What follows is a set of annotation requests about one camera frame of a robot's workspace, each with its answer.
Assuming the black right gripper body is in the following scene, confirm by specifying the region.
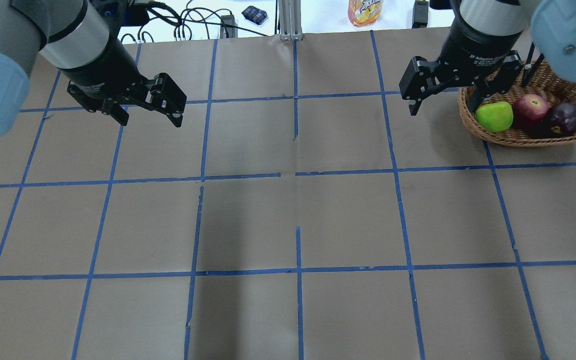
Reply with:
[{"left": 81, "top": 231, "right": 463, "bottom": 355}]
[{"left": 398, "top": 17, "right": 522, "bottom": 103}]

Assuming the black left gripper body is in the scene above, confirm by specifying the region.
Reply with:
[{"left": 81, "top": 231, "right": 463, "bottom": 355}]
[{"left": 65, "top": 38, "right": 187, "bottom": 116}]

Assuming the green apple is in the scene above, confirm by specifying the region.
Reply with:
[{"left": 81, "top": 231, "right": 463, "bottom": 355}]
[{"left": 475, "top": 101, "right": 514, "bottom": 133}]

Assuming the red apple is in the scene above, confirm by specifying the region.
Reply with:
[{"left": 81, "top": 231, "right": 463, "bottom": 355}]
[{"left": 510, "top": 93, "right": 549, "bottom": 131}]

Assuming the dark purple apple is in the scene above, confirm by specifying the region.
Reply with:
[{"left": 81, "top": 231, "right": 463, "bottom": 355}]
[{"left": 542, "top": 102, "right": 576, "bottom": 138}]

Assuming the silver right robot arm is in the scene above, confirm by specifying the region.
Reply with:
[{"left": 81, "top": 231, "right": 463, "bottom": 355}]
[{"left": 399, "top": 0, "right": 576, "bottom": 116}]

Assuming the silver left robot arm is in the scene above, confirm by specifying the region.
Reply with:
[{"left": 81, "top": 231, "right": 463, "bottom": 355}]
[{"left": 0, "top": 0, "right": 187, "bottom": 137}]

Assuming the woven wicker basket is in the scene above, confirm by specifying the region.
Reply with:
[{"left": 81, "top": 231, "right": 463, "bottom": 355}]
[{"left": 457, "top": 60, "right": 576, "bottom": 147}]

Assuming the black power adapter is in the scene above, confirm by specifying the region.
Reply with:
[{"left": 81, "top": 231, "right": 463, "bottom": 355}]
[{"left": 219, "top": 14, "right": 238, "bottom": 39}]

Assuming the orange juice bottle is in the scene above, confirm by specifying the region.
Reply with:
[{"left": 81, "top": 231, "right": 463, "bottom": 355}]
[{"left": 347, "top": 0, "right": 383, "bottom": 28}]

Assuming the small dark blue pouch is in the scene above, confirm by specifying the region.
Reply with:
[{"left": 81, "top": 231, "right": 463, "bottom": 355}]
[{"left": 241, "top": 6, "right": 269, "bottom": 25}]

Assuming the aluminium frame post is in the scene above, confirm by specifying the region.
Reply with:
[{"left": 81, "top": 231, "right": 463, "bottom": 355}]
[{"left": 276, "top": 0, "right": 304, "bottom": 42}]

